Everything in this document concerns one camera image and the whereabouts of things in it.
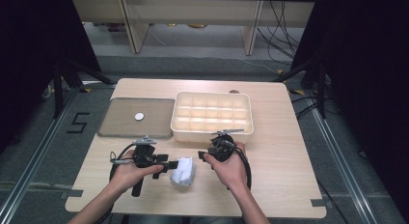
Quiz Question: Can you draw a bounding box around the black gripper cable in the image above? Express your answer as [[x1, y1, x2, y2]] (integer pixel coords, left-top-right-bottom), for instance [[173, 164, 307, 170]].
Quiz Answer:
[[225, 140, 253, 191], [95, 142, 137, 224]]

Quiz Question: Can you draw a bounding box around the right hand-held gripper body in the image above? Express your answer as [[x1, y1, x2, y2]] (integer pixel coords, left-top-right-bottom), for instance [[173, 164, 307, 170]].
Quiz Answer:
[[207, 128, 246, 163]]

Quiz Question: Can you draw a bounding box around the person's right hand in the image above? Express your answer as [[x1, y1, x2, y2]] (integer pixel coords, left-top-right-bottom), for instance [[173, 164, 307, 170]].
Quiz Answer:
[[203, 141, 251, 192]]

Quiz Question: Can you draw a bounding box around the aluminium floor rail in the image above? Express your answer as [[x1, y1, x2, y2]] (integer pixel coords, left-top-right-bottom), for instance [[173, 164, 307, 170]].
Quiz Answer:
[[307, 101, 384, 224], [0, 85, 82, 224]]

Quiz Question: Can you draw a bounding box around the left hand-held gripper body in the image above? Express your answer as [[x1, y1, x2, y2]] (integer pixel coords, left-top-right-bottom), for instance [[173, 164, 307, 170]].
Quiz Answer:
[[130, 135, 161, 198]]

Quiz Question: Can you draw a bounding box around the bundle of black cables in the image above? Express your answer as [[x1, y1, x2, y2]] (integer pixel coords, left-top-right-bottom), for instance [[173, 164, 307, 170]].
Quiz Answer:
[[256, 1, 306, 67]]

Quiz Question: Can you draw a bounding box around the metal tray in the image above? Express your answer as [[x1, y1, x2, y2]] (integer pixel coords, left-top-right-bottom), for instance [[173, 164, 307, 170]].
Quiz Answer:
[[96, 97, 176, 139]]

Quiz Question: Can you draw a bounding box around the person's left hand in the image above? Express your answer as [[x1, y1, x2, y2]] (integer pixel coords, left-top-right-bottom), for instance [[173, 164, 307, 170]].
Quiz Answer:
[[110, 149, 165, 194]]

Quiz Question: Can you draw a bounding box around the white sock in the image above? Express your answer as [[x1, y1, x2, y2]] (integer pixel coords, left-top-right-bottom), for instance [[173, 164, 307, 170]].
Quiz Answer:
[[170, 156, 197, 188]]

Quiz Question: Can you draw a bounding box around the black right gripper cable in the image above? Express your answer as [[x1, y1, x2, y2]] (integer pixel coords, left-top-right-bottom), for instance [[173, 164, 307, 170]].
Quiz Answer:
[[225, 140, 253, 191]]

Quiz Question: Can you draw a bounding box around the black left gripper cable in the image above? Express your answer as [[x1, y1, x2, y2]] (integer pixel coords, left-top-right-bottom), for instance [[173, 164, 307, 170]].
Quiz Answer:
[[95, 142, 137, 224]]

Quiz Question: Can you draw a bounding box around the cream divided organizer box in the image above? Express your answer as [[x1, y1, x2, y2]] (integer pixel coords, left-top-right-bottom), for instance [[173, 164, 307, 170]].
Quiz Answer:
[[170, 90, 255, 144]]

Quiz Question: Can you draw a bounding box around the beige wooden cabinet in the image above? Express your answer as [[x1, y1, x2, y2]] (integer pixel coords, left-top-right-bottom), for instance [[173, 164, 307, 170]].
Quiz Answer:
[[70, 0, 316, 56]]

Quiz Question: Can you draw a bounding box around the black metal stand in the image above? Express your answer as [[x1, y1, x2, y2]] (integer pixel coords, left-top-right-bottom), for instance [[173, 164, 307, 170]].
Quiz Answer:
[[272, 56, 328, 120], [52, 56, 118, 120]]

